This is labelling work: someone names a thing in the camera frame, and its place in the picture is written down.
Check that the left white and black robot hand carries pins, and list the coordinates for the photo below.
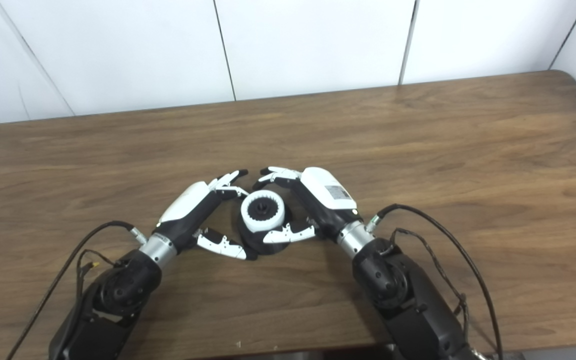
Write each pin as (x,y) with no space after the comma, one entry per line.
(188,205)

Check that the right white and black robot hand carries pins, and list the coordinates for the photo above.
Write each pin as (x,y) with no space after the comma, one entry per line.
(328,195)

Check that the round black plastic part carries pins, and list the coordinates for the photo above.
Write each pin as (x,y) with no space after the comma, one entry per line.
(255,242)

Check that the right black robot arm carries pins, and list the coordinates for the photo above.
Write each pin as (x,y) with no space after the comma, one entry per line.
(408,305)

